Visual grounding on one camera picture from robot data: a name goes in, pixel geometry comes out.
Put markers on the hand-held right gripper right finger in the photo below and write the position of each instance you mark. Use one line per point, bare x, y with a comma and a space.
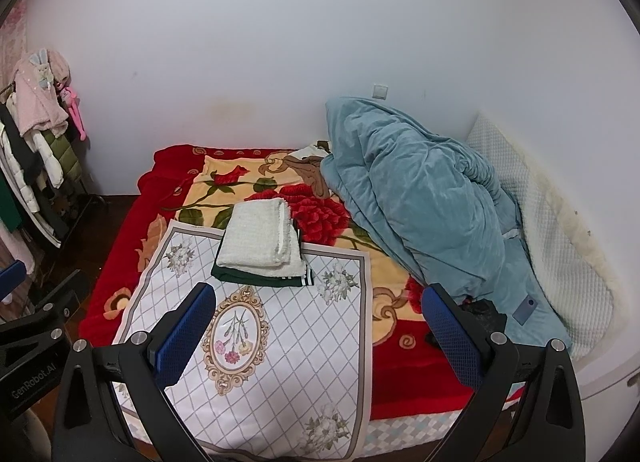
450, 337

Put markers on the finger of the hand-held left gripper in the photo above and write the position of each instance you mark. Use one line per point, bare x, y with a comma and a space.
10, 279
60, 292

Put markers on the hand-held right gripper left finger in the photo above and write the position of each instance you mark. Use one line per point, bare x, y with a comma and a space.
180, 337

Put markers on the white fuzzy sweater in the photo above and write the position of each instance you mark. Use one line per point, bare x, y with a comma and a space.
257, 237

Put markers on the black clothes rack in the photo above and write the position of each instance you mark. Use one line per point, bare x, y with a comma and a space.
75, 212

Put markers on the black object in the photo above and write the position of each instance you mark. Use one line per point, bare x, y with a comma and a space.
482, 314

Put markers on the blue phone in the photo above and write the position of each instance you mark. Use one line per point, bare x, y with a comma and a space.
525, 310

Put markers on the patterned mattress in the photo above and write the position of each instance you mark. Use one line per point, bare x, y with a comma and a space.
415, 424

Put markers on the dark green striped garment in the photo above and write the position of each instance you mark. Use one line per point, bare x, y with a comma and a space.
260, 281

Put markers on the white puffer jacket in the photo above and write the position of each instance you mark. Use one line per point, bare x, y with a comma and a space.
20, 172

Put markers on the white diamond pattern mat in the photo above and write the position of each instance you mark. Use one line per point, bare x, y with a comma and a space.
300, 342

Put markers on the olive green puffer jacket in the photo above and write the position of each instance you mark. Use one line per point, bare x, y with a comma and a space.
65, 157

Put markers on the white quilted pillow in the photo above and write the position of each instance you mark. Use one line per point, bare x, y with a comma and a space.
550, 242

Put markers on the teal quilt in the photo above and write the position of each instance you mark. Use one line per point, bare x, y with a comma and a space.
425, 192

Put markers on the pink hanger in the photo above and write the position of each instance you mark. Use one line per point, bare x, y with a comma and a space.
76, 115

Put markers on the red floral blanket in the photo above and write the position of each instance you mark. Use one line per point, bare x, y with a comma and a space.
320, 212

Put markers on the pink fuzzy garment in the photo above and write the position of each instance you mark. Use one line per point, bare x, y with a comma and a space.
37, 97

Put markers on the pink floral curtain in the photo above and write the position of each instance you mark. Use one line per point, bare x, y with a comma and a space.
12, 37

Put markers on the white wall switch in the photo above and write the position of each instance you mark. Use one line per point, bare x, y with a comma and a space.
380, 91

